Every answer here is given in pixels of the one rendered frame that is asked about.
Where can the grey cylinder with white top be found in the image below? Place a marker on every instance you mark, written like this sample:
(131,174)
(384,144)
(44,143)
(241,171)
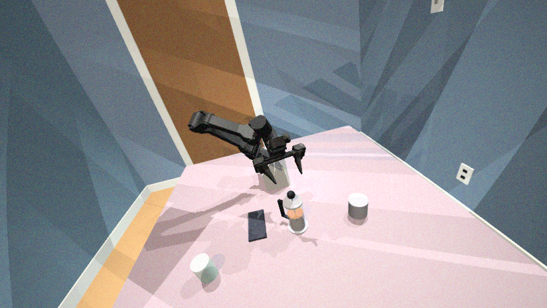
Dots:
(358,206)

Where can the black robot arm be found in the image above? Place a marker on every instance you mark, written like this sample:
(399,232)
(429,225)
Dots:
(246,137)

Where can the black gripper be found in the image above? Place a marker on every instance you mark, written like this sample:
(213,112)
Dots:
(261,165)

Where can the glass french press with black knob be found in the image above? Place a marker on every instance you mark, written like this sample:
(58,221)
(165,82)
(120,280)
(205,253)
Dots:
(293,204)

